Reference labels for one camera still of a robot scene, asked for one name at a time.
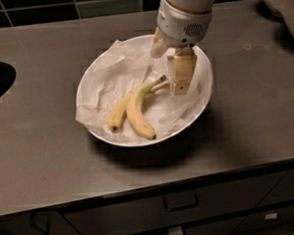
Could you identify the dark cabinet drawer with handle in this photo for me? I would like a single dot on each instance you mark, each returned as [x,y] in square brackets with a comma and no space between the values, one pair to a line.
[171,210]

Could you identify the yellow banana with green stem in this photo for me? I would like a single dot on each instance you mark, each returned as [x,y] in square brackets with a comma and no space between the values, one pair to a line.
[134,109]

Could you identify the white bowl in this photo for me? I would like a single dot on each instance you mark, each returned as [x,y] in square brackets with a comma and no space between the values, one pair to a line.
[203,82]

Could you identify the dark left cabinet door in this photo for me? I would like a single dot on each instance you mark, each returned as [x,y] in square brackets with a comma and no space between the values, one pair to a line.
[36,223]

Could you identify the white crumpled paper liner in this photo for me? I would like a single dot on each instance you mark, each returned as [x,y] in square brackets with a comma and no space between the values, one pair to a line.
[117,71]

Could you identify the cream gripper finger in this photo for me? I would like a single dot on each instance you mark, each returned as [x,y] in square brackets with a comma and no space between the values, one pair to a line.
[181,67]
[158,47]

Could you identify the smaller yellow banana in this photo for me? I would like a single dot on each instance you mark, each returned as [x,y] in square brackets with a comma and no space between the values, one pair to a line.
[117,115]

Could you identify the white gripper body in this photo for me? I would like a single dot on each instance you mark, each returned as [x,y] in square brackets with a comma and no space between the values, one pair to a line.
[180,27]

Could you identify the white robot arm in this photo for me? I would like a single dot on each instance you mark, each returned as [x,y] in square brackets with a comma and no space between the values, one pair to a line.
[283,9]

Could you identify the lower cabinet drawer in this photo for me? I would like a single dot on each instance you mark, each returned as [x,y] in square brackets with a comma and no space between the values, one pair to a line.
[230,224]

